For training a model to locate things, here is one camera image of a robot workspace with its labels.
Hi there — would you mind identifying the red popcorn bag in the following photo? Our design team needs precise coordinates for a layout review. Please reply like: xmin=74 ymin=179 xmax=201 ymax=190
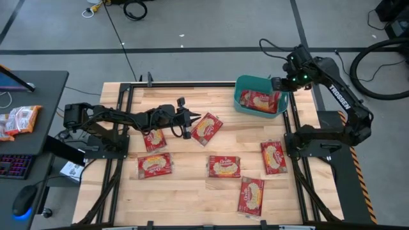
xmin=207 ymin=155 xmax=242 ymax=179
xmin=143 ymin=128 xmax=168 ymax=153
xmin=239 ymin=89 xmax=256 ymax=108
xmin=259 ymin=139 xmax=288 ymax=176
xmin=236 ymin=176 xmax=266 ymax=222
xmin=137 ymin=152 xmax=174 ymax=180
xmin=251 ymin=91 xmax=282 ymax=115
xmin=190 ymin=111 xmax=224 ymax=148

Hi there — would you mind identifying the black aluminium table frame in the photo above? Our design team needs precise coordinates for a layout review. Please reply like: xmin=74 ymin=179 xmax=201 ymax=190
xmin=75 ymin=81 xmax=344 ymax=230

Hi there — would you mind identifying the coiled black cable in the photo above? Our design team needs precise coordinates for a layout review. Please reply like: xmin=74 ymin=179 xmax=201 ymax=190
xmin=122 ymin=0 xmax=149 ymax=22

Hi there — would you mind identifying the teal plastic basket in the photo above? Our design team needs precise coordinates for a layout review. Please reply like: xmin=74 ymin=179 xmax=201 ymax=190
xmin=233 ymin=75 xmax=290 ymax=119

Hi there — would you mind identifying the black desk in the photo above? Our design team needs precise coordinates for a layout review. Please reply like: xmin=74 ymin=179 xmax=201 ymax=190
xmin=0 ymin=70 xmax=70 ymax=230

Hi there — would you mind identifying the black equipment case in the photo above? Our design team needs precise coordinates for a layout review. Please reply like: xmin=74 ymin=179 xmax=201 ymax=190
xmin=374 ymin=0 xmax=409 ymax=40

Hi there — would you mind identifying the orange snack pack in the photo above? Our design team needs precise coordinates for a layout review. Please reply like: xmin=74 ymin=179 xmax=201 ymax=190
xmin=0 ymin=113 xmax=16 ymax=142
xmin=3 ymin=104 xmax=43 ymax=137

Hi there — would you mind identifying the thick black hose loop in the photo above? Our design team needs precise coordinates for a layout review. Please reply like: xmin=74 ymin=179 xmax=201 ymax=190
xmin=349 ymin=37 xmax=409 ymax=101

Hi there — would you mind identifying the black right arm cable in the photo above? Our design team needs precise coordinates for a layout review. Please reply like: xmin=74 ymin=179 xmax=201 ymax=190
xmin=258 ymin=38 xmax=297 ymax=63

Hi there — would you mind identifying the small white box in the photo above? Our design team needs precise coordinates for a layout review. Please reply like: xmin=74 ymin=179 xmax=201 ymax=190
xmin=59 ymin=160 xmax=86 ymax=185

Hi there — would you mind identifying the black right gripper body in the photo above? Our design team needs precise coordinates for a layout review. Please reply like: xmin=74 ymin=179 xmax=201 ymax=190
xmin=282 ymin=70 xmax=313 ymax=93

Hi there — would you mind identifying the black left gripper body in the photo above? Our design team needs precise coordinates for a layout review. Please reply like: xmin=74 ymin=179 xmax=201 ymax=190
xmin=159 ymin=97 xmax=192 ymax=140

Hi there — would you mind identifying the black hazard-striped platform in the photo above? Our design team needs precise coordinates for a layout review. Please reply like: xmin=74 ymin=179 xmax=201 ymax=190
xmin=314 ymin=110 xmax=378 ymax=225

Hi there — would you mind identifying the black computer mouse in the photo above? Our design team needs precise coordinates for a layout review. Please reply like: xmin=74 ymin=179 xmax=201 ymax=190
xmin=12 ymin=184 xmax=39 ymax=222

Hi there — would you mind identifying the long black floor cable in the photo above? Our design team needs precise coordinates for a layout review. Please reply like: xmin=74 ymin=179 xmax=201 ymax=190
xmin=101 ymin=0 xmax=139 ymax=82

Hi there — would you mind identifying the thin white cable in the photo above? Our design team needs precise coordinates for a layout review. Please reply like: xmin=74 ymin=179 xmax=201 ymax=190
xmin=0 ymin=91 xmax=13 ymax=109

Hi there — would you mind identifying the backlit black keyboard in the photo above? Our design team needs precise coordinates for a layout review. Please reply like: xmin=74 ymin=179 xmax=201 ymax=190
xmin=0 ymin=153 xmax=34 ymax=180

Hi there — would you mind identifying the tilted computer monitor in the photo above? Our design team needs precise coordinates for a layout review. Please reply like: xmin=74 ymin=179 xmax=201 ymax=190
xmin=0 ymin=63 xmax=36 ymax=93

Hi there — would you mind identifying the black under-desk box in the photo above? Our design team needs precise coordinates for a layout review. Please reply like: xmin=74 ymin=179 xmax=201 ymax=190
xmin=43 ymin=135 xmax=86 ymax=166

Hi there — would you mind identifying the black desk cable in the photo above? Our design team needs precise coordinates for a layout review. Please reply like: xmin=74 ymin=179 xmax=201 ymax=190
xmin=65 ymin=85 xmax=102 ymax=96

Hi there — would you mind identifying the thin black floor cable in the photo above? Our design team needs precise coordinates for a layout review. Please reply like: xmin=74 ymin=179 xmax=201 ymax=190
xmin=334 ymin=49 xmax=408 ymax=83

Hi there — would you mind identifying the yellow and white cable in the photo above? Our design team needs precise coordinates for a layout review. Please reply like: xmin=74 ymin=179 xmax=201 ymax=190
xmin=81 ymin=0 xmax=108 ymax=19

